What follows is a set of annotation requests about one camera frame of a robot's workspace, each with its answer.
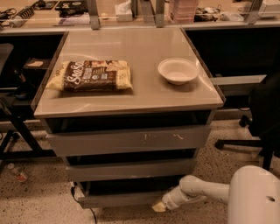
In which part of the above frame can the black coiled spring tool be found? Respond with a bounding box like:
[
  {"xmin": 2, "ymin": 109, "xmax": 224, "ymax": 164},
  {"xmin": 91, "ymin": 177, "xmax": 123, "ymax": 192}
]
[{"xmin": 9, "ymin": 6, "xmax": 34, "ymax": 28}]

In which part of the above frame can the grey top drawer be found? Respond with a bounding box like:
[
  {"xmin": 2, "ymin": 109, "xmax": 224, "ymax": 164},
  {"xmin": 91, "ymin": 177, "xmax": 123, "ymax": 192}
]
[{"xmin": 46, "ymin": 125, "xmax": 211, "ymax": 157}]

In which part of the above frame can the plastic bottle on floor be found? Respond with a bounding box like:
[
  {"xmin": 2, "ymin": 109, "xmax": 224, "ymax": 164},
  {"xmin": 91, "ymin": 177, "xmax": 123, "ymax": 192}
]
[{"xmin": 7, "ymin": 163, "xmax": 28, "ymax": 183}]

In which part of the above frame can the grey drawer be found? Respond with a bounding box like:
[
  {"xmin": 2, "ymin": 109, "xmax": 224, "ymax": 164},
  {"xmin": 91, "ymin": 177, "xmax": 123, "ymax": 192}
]
[
  {"xmin": 46, "ymin": 125, "xmax": 211, "ymax": 157},
  {"xmin": 77, "ymin": 177, "xmax": 183, "ymax": 209},
  {"xmin": 66, "ymin": 158, "xmax": 196, "ymax": 182}
]

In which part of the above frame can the black cable on floor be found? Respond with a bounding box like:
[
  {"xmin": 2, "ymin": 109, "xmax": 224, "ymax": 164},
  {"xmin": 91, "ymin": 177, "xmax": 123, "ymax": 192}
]
[{"xmin": 70, "ymin": 182, "xmax": 99, "ymax": 224}]

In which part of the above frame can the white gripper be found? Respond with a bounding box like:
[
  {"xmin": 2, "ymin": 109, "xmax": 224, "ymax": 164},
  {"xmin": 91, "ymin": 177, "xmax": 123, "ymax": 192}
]
[{"xmin": 152, "ymin": 186, "xmax": 206, "ymax": 213}]

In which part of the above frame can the black office chair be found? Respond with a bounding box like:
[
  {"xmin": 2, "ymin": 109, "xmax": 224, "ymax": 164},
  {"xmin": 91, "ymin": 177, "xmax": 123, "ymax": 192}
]
[{"xmin": 214, "ymin": 72, "xmax": 280, "ymax": 171}]

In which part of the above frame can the white paper bowl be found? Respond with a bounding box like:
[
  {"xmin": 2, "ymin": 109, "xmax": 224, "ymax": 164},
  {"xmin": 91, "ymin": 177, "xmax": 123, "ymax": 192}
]
[{"xmin": 157, "ymin": 58, "xmax": 200, "ymax": 85}]

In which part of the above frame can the pink plastic basket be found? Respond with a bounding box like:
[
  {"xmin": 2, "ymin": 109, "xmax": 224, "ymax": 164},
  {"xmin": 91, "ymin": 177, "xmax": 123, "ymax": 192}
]
[{"xmin": 168, "ymin": 0, "xmax": 198, "ymax": 24}]

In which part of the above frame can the grey drawer cabinet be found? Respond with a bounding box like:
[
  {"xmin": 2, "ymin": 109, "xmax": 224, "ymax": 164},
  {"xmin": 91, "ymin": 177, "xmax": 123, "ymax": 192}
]
[{"xmin": 31, "ymin": 26, "xmax": 226, "ymax": 209}]

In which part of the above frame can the black desk frame left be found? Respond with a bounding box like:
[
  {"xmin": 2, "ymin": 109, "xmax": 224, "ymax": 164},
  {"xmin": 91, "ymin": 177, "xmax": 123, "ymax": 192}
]
[{"xmin": 0, "ymin": 43, "xmax": 57, "ymax": 170}]

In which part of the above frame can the grey middle drawer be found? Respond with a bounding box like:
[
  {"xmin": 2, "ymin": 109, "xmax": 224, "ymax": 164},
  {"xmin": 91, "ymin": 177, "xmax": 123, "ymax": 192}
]
[{"xmin": 66, "ymin": 158, "xmax": 196, "ymax": 182}]

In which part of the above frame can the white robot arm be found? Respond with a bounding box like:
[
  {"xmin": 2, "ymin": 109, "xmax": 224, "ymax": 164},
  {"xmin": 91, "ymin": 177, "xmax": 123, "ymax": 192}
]
[{"xmin": 152, "ymin": 165, "xmax": 280, "ymax": 224}]

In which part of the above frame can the white tissue box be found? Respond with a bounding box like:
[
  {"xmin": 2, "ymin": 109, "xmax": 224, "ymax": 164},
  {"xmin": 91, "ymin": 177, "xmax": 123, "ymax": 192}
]
[{"xmin": 115, "ymin": 0, "xmax": 132, "ymax": 22}]

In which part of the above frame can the brown yellow snack bag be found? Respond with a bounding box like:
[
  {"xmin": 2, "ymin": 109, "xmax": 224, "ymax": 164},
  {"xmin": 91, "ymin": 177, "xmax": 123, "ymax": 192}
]
[{"xmin": 46, "ymin": 60, "xmax": 132, "ymax": 92}]

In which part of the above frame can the grey bottom drawer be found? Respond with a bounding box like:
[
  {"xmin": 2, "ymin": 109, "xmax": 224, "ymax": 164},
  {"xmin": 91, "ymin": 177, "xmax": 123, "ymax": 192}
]
[{"xmin": 77, "ymin": 177, "xmax": 183, "ymax": 209}]

